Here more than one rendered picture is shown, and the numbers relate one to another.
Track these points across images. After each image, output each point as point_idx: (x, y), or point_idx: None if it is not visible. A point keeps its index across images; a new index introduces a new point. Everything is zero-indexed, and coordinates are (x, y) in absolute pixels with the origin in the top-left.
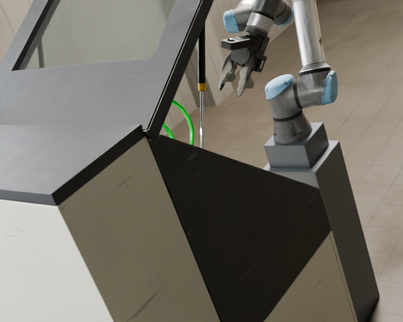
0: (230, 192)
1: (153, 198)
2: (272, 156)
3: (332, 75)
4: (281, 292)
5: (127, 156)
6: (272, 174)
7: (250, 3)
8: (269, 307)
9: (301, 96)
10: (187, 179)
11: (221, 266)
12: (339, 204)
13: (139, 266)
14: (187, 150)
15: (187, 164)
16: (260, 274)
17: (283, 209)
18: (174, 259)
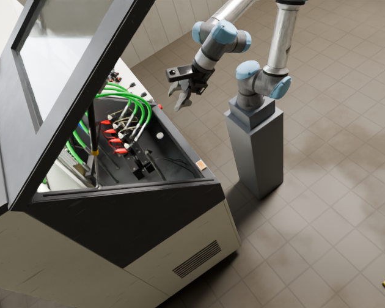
0: (120, 209)
1: (32, 234)
2: (231, 109)
3: (283, 82)
4: (168, 236)
5: None
6: (169, 189)
7: (221, 19)
8: (156, 244)
9: (256, 88)
10: (71, 216)
11: (109, 242)
12: (267, 147)
13: (23, 264)
14: (69, 201)
15: (69, 209)
16: (148, 234)
17: (177, 202)
18: (60, 252)
